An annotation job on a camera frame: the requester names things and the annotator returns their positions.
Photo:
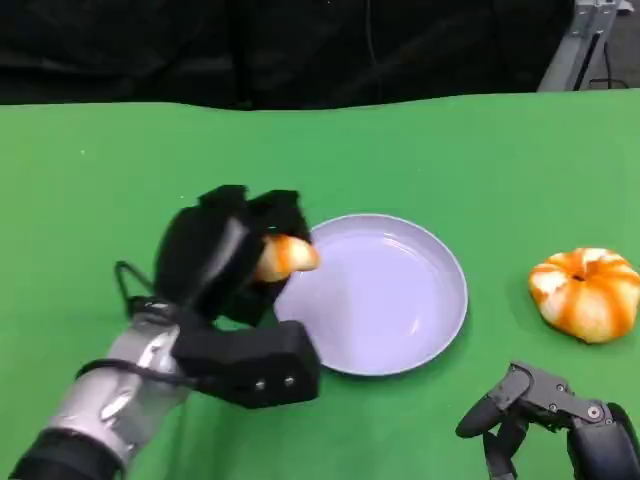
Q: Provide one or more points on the green table cloth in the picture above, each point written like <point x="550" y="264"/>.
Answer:
<point x="320" y="160"/>

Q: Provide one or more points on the aluminium frame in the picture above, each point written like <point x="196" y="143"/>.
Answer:
<point x="570" y="50"/>

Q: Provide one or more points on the small orange white bread roll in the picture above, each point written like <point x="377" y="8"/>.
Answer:
<point x="292" y="255"/>

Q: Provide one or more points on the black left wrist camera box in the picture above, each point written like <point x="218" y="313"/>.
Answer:
<point x="250" y="360"/>

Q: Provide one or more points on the black backdrop curtain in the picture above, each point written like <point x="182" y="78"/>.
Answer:
<point x="250" y="50"/>

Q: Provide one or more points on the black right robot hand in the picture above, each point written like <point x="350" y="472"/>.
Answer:
<point x="590" y="440"/>

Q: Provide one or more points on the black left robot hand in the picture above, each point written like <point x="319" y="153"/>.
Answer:
<point x="205" y="255"/>

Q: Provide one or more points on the lilac plate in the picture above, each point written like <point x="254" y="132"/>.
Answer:
<point x="375" y="300"/>

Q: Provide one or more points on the large orange white bread roll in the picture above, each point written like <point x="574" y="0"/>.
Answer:
<point x="585" y="295"/>

